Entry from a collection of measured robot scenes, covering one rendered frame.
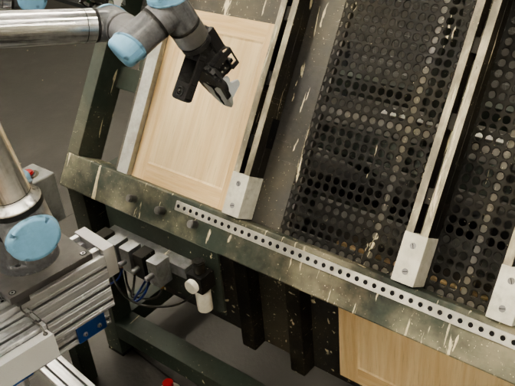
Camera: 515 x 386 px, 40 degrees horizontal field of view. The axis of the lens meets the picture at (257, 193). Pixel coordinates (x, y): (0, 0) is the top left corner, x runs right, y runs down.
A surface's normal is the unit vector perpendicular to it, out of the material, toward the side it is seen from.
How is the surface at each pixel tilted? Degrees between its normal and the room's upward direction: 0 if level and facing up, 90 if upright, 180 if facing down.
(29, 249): 97
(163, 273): 90
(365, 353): 90
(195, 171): 57
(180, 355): 0
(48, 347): 90
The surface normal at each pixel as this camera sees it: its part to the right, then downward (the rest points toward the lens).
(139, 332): -0.08, -0.84
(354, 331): -0.62, 0.46
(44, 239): 0.55, 0.51
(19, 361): 0.71, 0.32
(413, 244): -0.57, -0.08
